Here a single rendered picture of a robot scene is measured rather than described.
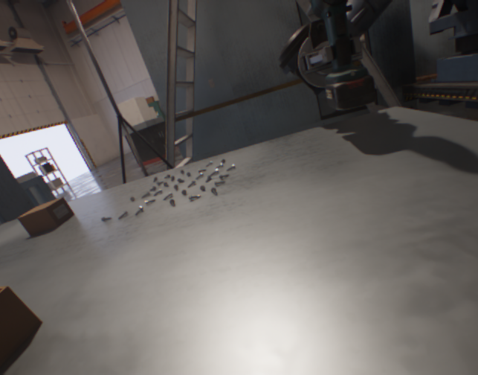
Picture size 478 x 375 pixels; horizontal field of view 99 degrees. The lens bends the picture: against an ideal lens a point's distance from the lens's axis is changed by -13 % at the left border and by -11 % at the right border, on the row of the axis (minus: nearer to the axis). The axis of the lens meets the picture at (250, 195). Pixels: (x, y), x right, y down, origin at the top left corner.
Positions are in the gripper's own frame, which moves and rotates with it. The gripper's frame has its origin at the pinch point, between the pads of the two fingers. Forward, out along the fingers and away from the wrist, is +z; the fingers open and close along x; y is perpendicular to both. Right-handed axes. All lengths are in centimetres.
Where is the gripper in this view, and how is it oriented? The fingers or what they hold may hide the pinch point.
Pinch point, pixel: (340, 50)
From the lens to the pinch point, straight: 52.7
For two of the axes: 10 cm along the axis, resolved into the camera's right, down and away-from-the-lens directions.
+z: -1.2, 4.4, -8.9
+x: -9.5, 2.1, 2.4
